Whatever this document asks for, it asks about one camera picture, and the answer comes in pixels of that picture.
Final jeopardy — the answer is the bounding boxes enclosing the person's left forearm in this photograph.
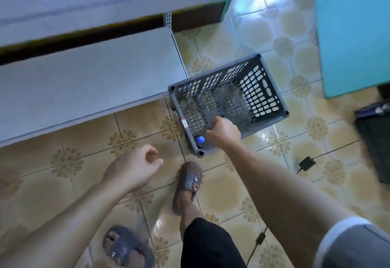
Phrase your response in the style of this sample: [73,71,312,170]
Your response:
[0,182,126,268]

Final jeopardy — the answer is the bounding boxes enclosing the black cable with adapter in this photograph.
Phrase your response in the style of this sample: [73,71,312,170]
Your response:
[297,140,366,174]

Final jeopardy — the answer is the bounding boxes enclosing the person's black shorts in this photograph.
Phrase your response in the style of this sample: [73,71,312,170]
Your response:
[181,217,247,268]

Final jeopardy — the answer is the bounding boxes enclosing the black box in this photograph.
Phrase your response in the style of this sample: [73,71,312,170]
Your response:
[355,100,390,186]

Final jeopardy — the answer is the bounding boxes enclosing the person's right forearm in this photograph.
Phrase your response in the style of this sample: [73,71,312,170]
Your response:
[224,144,345,268]

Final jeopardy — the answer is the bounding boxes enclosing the person's left hand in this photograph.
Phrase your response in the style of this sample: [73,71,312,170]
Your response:
[100,144,164,195]

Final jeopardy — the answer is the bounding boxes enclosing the person's leg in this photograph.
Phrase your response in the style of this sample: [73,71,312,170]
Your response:
[178,188,205,229]

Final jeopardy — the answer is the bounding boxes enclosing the teal cabinet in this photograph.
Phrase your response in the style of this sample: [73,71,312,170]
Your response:
[308,0,390,99]

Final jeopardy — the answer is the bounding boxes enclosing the grey plastic crate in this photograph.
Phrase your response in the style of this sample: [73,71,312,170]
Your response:
[168,53,290,158]

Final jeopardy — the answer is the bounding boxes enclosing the person's grey sleeve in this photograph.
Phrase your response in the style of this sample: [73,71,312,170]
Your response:
[314,216,390,268]

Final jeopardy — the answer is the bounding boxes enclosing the person's right hand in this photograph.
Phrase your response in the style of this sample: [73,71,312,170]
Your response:
[205,116,243,151]

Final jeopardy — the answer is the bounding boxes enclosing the white metal shelf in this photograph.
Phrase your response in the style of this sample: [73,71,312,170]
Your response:
[0,0,228,149]

